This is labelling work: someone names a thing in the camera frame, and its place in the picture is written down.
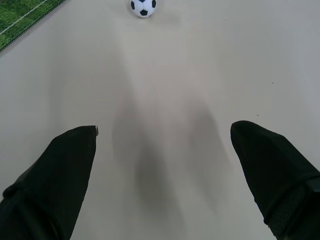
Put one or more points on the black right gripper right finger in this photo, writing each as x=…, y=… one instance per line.
x=280, y=175

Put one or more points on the black and white soccer ball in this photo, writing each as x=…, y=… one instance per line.
x=143, y=6

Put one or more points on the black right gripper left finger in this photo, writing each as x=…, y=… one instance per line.
x=50, y=182

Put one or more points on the green artificial turf mat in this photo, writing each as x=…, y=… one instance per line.
x=17, y=17

